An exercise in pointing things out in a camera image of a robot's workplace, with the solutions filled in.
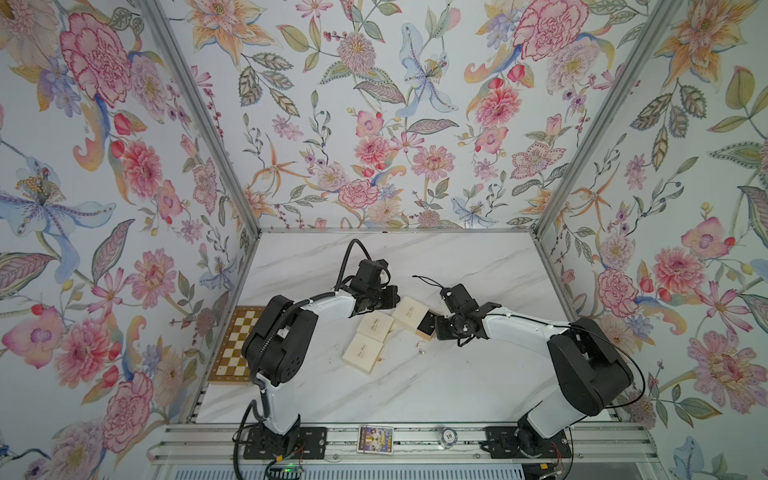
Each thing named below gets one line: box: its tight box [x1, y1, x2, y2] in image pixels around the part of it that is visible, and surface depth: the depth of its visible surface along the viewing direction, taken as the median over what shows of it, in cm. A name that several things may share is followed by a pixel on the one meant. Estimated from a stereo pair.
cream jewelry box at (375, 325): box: [356, 312, 395, 343], surface depth 94 cm
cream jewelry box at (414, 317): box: [391, 295, 437, 341], surface depth 95 cm
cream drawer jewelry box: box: [342, 332, 384, 376], surface depth 88 cm
